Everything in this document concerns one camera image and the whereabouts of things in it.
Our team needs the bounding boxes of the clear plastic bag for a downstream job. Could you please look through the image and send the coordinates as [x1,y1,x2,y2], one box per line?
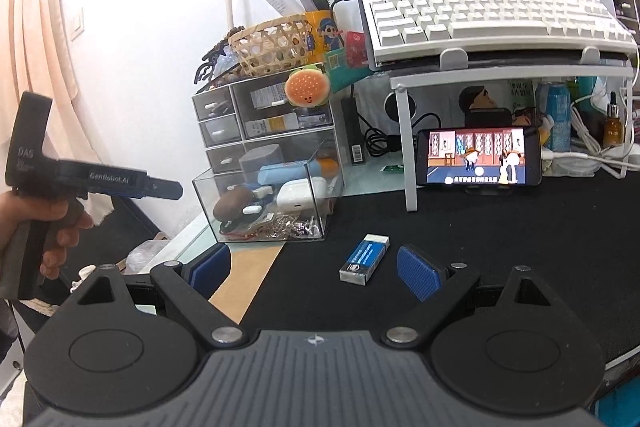
[126,236,172,275]

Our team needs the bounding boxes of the white wall switch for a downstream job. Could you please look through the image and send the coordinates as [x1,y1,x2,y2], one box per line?
[69,8,87,41]

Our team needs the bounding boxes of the black desk mat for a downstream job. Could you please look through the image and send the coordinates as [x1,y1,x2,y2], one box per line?
[239,174,640,365]

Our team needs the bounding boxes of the light blue case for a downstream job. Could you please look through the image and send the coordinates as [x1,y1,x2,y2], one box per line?
[257,161,315,186]

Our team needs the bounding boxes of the amber dropper bottle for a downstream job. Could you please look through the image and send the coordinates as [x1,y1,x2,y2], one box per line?
[602,91,629,148]

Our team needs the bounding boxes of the grey box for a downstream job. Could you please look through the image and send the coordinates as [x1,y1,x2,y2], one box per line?
[239,145,282,178]

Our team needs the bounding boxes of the white desk shelf riser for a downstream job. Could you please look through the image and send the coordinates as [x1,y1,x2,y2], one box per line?
[369,46,640,214]

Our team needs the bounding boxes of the clear acrylic drawer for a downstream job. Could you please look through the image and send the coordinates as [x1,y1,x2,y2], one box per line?
[192,163,345,244]

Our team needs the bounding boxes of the blue white eraser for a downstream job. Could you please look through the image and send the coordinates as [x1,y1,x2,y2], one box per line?
[338,234,391,284]

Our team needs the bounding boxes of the white keyboard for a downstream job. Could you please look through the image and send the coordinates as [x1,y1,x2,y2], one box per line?
[360,0,639,64]

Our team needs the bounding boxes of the cream curtain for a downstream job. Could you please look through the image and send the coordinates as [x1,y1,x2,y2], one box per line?
[0,0,117,230]

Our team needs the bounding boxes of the clear acrylic drawer organizer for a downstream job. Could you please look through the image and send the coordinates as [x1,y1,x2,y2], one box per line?
[191,79,347,208]

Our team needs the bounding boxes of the person's left hand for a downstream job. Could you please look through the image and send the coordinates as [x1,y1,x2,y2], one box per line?
[0,192,96,282]

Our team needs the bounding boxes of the woven bamboo basket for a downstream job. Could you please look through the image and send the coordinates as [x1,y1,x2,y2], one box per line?
[227,14,314,78]

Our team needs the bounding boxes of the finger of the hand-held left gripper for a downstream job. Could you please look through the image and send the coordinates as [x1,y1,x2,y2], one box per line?
[145,177,184,202]

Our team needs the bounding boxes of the brown kraft paper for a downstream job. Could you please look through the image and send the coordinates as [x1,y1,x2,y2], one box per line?
[209,243,287,324]

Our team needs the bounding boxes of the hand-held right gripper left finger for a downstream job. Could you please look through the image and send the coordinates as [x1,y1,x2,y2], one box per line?
[69,243,251,348]

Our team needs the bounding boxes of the green card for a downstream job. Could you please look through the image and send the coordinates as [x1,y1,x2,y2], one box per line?
[324,49,372,91]

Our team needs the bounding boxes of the yellow cartoon cup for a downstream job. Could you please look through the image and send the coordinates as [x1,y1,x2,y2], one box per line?
[304,9,347,58]

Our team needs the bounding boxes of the black smartphone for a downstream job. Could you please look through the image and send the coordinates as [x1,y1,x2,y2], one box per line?
[415,126,544,188]

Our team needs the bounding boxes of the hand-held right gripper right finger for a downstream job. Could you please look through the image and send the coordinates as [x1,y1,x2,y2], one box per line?
[381,244,552,349]

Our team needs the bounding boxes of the red card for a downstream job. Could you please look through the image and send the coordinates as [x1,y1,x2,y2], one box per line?
[345,30,369,68]

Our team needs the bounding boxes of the burger plush toy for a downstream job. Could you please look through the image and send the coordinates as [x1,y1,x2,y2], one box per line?
[284,62,331,110]

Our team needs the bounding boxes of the tangled jewelry chains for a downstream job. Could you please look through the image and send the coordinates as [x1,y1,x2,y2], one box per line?
[219,213,322,241]

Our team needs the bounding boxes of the brown round pouch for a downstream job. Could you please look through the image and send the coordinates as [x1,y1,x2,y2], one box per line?
[213,186,254,221]

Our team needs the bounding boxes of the white earbuds case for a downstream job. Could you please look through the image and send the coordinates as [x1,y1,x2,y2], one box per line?
[276,178,329,211]

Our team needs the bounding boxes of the black cable bundle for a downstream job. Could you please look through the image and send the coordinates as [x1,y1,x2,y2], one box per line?
[364,109,417,158]

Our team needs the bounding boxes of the blue drink can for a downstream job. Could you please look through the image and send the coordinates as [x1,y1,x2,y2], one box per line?
[536,81,574,154]

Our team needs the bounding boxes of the cartoon print poster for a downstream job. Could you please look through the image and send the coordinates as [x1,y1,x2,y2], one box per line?
[456,82,535,128]

